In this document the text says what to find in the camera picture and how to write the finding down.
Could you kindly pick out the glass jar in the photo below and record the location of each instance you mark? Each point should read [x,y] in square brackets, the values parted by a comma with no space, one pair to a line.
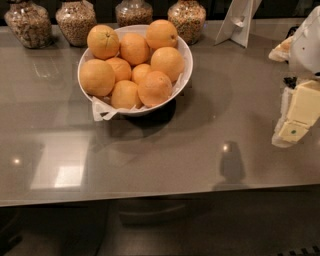
[75,19]
[30,23]
[188,16]
[133,12]

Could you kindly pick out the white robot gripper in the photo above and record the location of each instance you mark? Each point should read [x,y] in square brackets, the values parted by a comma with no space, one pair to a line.
[306,50]

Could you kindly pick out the small orange centre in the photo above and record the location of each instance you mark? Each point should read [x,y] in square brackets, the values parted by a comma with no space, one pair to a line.
[139,72]

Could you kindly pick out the glass jar far left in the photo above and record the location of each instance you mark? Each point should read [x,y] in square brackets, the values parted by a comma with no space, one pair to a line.
[30,23]

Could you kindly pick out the white folded stand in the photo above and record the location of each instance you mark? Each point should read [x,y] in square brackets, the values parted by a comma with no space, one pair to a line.
[237,23]

